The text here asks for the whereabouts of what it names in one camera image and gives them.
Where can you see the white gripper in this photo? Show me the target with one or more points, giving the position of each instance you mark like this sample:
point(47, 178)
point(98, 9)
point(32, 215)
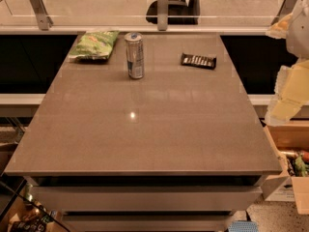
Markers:
point(299, 36)

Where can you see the silver blue redbull can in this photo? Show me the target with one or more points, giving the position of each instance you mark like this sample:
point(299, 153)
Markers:
point(134, 55)

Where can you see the cardboard box with items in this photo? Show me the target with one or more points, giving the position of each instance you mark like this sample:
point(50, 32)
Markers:
point(290, 143)

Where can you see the dark chocolate bar wrapper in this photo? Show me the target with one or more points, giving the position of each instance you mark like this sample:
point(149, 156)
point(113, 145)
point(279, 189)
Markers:
point(198, 61)

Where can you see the black office chair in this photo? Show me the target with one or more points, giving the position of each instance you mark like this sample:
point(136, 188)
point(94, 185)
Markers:
point(183, 12)

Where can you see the blue perforated object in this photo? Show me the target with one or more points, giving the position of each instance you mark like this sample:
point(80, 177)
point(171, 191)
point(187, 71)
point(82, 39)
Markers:
point(243, 226)

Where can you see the green chips bag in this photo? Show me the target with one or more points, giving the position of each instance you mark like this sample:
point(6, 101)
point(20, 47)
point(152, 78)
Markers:
point(96, 45)

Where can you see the upper grey drawer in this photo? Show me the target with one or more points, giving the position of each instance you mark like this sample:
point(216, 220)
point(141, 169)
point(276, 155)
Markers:
point(146, 199)

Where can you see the grey drawer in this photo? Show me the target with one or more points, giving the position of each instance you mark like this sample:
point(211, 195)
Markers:
point(146, 223)
point(146, 199)

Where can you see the lower grey drawer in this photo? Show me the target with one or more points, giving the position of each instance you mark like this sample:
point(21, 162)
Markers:
point(146, 223)

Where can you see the box of snacks lower left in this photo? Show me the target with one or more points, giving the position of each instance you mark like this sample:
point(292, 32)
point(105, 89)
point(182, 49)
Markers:
point(35, 219)

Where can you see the right metal railing bracket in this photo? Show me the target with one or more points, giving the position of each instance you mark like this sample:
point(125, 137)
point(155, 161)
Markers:
point(286, 8)

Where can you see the metal railing bracket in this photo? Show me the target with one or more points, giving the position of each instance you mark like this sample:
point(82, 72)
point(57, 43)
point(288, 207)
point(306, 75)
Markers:
point(162, 15)
point(286, 8)
point(43, 19)

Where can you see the middle metal railing bracket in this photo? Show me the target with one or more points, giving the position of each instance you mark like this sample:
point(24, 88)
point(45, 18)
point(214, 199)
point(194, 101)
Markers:
point(162, 15)

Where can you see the left metal railing bracket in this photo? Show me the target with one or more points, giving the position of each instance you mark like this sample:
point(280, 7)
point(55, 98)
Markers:
point(43, 19)

